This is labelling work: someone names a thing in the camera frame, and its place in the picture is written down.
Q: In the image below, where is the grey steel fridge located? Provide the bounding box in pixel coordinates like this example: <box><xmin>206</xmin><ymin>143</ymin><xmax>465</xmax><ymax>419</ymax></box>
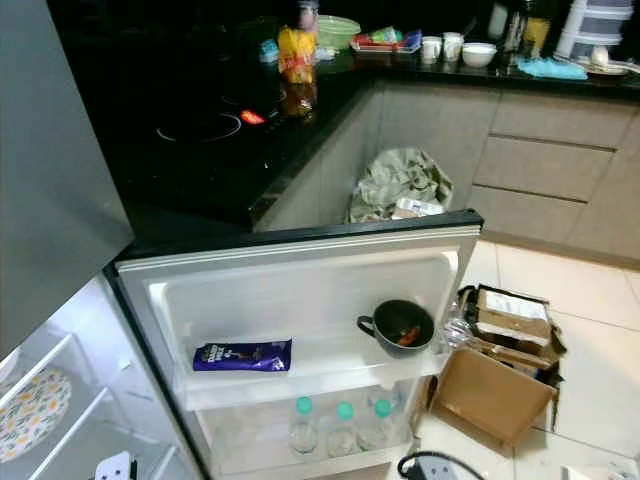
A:
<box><xmin>0</xmin><ymin>0</ymin><xmax>196</xmax><ymax>480</ymax></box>

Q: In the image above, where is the grey fridge lower door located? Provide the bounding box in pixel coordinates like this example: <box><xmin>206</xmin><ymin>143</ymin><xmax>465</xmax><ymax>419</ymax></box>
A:
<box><xmin>108</xmin><ymin>210</ymin><xmax>485</xmax><ymax>480</ymax></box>

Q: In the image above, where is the white plate yellow pattern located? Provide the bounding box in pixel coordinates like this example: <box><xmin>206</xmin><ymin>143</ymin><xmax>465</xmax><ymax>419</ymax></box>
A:
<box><xmin>0</xmin><ymin>368</ymin><xmax>73</xmax><ymax>463</ymax></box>

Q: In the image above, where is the black induction hob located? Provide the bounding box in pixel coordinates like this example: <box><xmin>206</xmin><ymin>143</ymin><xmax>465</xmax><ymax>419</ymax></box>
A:
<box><xmin>145</xmin><ymin>75</ymin><xmax>291</xmax><ymax>151</ymax></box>

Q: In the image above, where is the purple chocolate bar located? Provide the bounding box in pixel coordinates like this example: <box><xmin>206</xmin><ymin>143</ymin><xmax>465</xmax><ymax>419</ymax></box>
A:
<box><xmin>193</xmin><ymin>338</ymin><xmax>293</xmax><ymax>373</ymax></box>

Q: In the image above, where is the dark soda bottle yellow label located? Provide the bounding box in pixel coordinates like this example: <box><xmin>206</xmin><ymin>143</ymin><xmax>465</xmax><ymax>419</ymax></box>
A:
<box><xmin>278</xmin><ymin>0</ymin><xmax>319</xmax><ymax>119</ymax></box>

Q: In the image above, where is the light green plastic bowl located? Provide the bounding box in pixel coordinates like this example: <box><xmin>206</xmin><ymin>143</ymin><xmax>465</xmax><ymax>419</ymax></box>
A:
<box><xmin>315</xmin><ymin>15</ymin><xmax>361</xmax><ymax>51</ymax></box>

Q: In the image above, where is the dark grey mug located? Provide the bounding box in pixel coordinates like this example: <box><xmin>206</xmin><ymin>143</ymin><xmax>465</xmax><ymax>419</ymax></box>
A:
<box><xmin>357</xmin><ymin>298</ymin><xmax>437</xmax><ymax>359</ymax></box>

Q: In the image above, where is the grey green crumpled bag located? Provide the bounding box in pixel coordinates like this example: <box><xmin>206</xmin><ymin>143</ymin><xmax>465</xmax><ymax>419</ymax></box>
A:
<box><xmin>348</xmin><ymin>147</ymin><xmax>456</xmax><ymax>226</ymax></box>

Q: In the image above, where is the white labelled packet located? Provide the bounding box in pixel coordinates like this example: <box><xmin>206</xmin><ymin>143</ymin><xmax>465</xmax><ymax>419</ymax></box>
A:
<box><xmin>395</xmin><ymin>197</ymin><xmax>446</xmax><ymax>219</ymax></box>

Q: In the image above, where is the red tray with items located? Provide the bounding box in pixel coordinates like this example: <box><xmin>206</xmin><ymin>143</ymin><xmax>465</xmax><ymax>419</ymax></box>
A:
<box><xmin>350</xmin><ymin>28</ymin><xmax>423</xmax><ymax>54</ymax></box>

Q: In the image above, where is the white bowl on counter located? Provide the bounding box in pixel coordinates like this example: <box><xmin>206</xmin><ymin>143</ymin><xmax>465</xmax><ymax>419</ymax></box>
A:
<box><xmin>460</xmin><ymin>42</ymin><xmax>498</xmax><ymax>68</ymax></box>

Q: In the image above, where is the brown cardboard box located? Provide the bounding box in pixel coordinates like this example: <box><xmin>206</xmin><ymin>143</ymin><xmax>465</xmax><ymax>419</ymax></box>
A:
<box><xmin>435</xmin><ymin>285</ymin><xmax>571</xmax><ymax>446</ymax></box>

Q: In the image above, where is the grey kitchen cabinet black counter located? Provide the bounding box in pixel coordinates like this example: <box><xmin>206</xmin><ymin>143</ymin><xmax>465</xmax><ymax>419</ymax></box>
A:
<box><xmin>50</xmin><ymin>0</ymin><xmax>640</xmax><ymax>266</ymax></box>

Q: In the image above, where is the dark glass bottle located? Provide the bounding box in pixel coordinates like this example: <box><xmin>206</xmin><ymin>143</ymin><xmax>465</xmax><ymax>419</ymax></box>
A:
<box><xmin>500</xmin><ymin>0</ymin><xmax>526</xmax><ymax>51</ymax></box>

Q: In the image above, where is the yellow oil bottle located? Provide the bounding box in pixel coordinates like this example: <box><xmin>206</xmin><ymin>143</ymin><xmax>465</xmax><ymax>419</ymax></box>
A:
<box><xmin>523</xmin><ymin>12</ymin><xmax>554</xmax><ymax>58</ymax></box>

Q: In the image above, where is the teal cloth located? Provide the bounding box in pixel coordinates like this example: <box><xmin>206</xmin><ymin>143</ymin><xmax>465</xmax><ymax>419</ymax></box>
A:
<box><xmin>517</xmin><ymin>57</ymin><xmax>589</xmax><ymax>81</ymax></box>

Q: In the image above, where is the small plate with egg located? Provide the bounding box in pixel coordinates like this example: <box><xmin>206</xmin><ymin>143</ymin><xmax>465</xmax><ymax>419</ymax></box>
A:
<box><xmin>585</xmin><ymin>45</ymin><xmax>631</xmax><ymax>76</ymax></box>

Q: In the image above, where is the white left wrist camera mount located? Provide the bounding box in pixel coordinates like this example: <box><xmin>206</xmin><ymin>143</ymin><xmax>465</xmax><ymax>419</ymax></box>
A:
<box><xmin>95</xmin><ymin>450</ymin><xmax>136</xmax><ymax>480</ymax></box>

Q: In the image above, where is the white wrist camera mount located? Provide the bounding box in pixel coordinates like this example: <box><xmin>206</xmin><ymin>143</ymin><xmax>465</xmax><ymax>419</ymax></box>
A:
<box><xmin>410</xmin><ymin>455</ymin><xmax>466</xmax><ymax>480</ymax></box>
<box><xmin>95</xmin><ymin>450</ymin><xmax>136</xmax><ymax>480</ymax></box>

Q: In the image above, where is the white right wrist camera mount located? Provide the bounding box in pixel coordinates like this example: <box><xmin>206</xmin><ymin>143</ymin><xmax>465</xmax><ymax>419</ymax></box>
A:
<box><xmin>410</xmin><ymin>455</ymin><xmax>466</xmax><ymax>480</ymax></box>

